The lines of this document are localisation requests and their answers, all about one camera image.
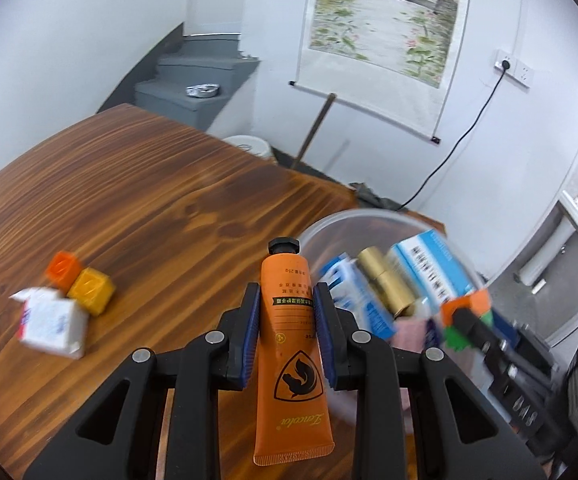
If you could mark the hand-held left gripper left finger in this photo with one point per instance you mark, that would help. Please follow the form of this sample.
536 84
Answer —
251 330

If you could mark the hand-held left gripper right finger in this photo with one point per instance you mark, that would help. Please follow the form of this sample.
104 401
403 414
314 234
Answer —
325 330

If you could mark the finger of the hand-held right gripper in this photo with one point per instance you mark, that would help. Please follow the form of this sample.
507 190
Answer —
531 345
476 330

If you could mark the orange toy block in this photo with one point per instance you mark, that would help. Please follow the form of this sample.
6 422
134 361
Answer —
61 267
469 304

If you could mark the blue and white tissue packet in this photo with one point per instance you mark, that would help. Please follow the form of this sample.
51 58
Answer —
364 305

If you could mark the orange tube with black cap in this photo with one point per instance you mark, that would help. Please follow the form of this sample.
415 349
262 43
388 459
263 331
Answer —
289 360

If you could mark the large white and blue box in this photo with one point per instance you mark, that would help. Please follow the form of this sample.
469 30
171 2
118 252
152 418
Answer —
429 265

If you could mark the clear plastic bowl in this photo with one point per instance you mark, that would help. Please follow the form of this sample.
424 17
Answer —
349 230

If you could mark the wooden desktop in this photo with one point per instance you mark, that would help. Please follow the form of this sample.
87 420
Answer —
144 200

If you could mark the green toy block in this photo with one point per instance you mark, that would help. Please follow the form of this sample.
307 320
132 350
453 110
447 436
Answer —
451 337

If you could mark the gold cylinder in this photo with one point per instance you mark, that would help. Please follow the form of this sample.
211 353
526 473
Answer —
384 275

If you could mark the white stand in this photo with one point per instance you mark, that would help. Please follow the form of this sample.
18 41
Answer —
576 215

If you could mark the grey cloth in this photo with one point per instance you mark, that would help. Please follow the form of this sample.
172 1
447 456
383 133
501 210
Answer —
374 195

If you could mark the yellow toy block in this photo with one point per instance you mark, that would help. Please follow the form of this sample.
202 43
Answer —
91 290

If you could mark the white bucket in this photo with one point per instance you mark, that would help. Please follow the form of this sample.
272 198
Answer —
254 145

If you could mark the small white box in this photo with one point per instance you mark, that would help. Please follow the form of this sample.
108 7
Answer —
51 325

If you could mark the brown wooden stick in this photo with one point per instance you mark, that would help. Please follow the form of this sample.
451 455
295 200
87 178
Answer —
314 127

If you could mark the grey stairs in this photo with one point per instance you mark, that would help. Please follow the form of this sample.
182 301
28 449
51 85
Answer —
194 95

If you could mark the white wall socket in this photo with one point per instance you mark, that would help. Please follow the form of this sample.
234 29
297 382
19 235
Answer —
524 74
504 62

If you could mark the wall scroll painting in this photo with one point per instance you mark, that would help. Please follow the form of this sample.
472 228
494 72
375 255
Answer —
384 25

